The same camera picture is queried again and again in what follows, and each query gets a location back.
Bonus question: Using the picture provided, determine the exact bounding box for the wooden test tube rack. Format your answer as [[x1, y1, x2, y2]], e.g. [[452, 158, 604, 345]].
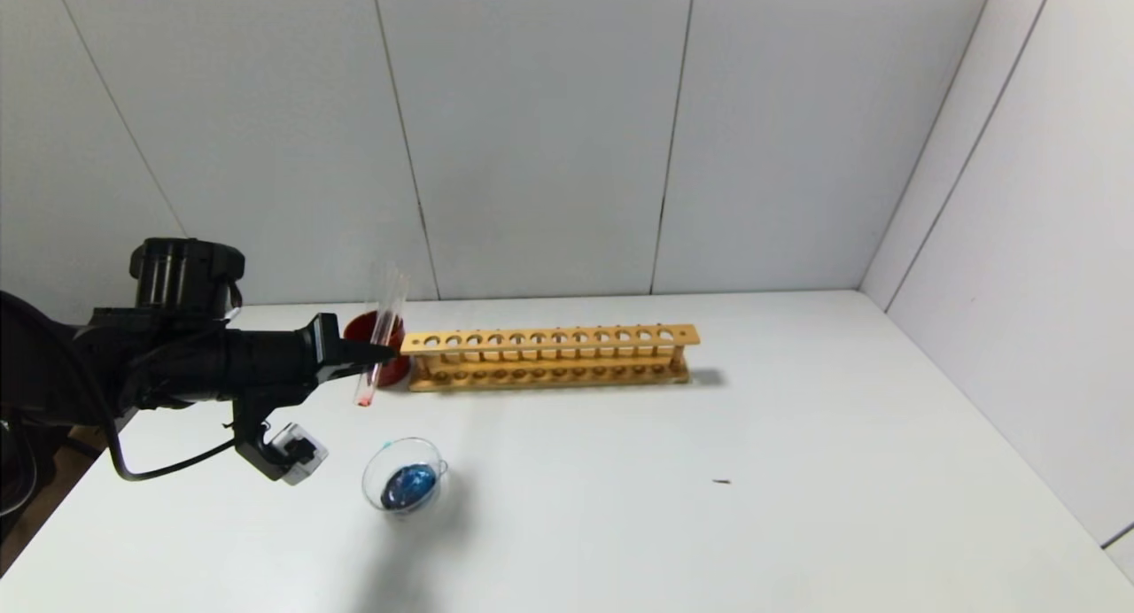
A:
[[401, 324, 701, 392]]

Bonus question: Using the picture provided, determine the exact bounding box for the empty glass test tube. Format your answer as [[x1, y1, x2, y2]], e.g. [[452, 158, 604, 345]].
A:
[[369, 260, 396, 317]]

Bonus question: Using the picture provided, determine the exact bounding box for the test tube with red pigment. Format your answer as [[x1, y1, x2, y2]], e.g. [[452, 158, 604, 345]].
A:
[[355, 272, 407, 409]]

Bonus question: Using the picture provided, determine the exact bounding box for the red plastic cup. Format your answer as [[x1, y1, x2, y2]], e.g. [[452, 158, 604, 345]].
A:
[[344, 312, 411, 389]]

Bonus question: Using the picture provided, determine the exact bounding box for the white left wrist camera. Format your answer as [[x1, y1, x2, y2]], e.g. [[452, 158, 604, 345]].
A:
[[234, 392, 330, 487]]

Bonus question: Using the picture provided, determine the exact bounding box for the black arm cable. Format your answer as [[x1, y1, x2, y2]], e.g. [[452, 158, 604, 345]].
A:
[[105, 407, 245, 484]]

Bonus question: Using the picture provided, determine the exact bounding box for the black office chair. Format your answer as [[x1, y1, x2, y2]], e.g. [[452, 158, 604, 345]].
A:
[[0, 423, 54, 543]]

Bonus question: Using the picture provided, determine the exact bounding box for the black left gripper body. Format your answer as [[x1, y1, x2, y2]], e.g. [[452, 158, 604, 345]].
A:
[[224, 313, 344, 399]]

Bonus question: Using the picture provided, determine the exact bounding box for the clear glass dish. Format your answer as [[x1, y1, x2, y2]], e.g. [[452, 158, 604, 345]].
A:
[[361, 437, 463, 534]]

